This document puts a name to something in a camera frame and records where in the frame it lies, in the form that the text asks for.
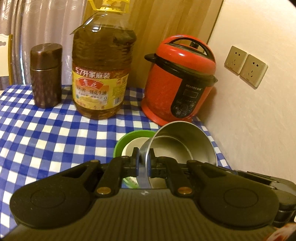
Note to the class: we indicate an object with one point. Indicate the grey curtain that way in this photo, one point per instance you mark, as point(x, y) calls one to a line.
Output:
point(37, 22)

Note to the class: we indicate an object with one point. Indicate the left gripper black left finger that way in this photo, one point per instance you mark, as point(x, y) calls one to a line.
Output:
point(117, 169)

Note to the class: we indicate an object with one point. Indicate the double wall socket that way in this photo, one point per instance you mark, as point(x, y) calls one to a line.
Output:
point(248, 67)

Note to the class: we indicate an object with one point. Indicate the white wooden chair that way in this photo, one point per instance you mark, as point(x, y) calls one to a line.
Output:
point(6, 57)

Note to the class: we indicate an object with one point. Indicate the brown cylindrical canister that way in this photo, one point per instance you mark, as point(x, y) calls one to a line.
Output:
point(46, 73)

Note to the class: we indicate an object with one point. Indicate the large cooking oil bottle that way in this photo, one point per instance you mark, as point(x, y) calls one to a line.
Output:
point(101, 60)

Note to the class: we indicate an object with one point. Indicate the stainless steel bowl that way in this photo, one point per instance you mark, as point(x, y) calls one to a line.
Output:
point(180, 140)

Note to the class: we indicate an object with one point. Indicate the red electric pressure cooker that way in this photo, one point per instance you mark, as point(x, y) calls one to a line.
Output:
point(179, 80)

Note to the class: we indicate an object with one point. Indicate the blue white checkered tablecloth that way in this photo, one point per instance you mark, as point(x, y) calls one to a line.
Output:
point(37, 143)

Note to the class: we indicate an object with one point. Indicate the green plastic bowl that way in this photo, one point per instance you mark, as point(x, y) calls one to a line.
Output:
point(123, 141)

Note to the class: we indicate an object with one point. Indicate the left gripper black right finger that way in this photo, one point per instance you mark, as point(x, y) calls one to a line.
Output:
point(169, 169)

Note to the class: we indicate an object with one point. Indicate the white plastic bowl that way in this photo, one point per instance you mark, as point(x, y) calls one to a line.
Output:
point(131, 182)

